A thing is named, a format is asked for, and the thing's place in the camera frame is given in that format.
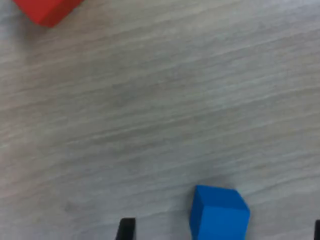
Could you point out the blue cube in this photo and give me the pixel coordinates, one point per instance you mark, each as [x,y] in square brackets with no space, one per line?
[220,217]

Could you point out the red cube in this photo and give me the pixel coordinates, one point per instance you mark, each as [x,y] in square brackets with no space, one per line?
[47,10]

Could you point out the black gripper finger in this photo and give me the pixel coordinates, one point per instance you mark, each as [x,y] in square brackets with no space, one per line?
[317,231]
[126,230]

